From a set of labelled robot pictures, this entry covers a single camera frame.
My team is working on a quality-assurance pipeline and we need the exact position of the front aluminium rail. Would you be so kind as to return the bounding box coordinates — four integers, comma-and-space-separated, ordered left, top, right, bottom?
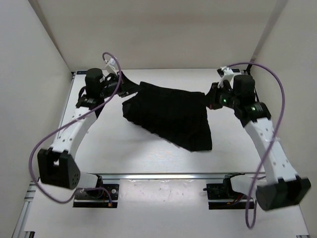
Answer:
99, 173, 231, 181

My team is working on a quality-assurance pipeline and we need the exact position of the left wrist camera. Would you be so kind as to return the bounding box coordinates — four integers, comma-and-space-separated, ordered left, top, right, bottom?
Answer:
104, 58, 117, 75

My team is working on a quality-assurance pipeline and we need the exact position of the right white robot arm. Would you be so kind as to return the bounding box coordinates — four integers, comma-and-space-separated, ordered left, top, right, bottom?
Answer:
206, 75, 311, 211

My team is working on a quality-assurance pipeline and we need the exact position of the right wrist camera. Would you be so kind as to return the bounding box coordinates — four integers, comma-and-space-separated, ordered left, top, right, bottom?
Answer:
217, 66, 234, 88

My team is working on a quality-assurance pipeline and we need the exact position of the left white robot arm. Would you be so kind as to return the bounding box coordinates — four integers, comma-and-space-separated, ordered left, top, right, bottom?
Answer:
37, 68, 140, 198

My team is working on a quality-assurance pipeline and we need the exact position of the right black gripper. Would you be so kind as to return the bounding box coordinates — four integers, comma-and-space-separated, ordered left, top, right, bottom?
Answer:
200, 82, 240, 110

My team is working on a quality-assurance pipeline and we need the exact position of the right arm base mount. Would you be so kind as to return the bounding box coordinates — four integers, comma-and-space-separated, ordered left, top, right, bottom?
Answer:
203, 178, 247, 210

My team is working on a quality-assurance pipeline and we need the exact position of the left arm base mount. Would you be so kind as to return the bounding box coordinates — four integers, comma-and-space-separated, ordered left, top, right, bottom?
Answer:
73, 175, 119, 209

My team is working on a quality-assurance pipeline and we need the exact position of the left aluminium frame rail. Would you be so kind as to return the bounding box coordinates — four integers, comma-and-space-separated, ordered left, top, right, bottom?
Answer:
11, 181, 36, 238

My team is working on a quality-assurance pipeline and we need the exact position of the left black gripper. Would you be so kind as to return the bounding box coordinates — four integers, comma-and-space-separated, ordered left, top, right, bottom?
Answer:
98, 71, 142, 99

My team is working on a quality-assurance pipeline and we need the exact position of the black pleated skirt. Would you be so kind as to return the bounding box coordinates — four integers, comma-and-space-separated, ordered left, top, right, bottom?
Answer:
122, 82, 212, 152

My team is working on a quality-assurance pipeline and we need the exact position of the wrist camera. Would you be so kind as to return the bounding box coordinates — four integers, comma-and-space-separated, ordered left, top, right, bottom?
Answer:
104, 58, 117, 75
217, 66, 234, 88

